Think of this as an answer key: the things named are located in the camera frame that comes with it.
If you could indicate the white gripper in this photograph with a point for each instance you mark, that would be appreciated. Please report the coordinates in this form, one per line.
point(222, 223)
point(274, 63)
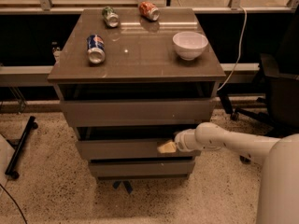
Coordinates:
point(183, 140)

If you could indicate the grey drawer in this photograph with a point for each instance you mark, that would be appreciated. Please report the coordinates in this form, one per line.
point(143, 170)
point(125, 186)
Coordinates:
point(126, 149)
point(131, 113)
point(142, 169)

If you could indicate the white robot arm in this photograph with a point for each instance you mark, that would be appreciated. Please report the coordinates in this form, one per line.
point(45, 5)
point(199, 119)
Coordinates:
point(279, 157)

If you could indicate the grey top drawer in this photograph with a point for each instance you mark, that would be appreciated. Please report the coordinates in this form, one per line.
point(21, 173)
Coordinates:
point(131, 113)

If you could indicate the grey bottom drawer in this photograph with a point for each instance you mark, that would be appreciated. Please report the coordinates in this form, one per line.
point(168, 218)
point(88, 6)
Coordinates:
point(142, 169)

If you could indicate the grey drawer cabinet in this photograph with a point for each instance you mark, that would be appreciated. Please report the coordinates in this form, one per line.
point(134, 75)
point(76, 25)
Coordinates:
point(140, 64)

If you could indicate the blue tape cross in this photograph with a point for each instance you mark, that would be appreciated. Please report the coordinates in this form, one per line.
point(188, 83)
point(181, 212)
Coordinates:
point(126, 185)

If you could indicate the white bowl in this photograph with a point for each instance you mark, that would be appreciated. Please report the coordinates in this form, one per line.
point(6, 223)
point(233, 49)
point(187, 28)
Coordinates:
point(189, 45)

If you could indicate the black office chair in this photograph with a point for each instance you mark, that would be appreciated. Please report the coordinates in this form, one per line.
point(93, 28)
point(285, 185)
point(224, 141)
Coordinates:
point(280, 74)

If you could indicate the blue pepsi can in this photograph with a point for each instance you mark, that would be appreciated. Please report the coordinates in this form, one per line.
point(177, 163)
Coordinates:
point(96, 49)

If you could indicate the red orange soda can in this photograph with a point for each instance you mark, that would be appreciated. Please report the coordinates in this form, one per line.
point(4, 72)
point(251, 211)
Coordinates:
point(149, 11)

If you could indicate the black wheeled stand leg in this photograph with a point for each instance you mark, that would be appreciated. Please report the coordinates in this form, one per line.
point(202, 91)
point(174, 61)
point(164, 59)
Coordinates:
point(18, 146)

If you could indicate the green soda can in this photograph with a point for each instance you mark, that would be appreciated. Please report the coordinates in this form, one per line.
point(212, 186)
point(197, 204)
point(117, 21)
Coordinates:
point(110, 17)

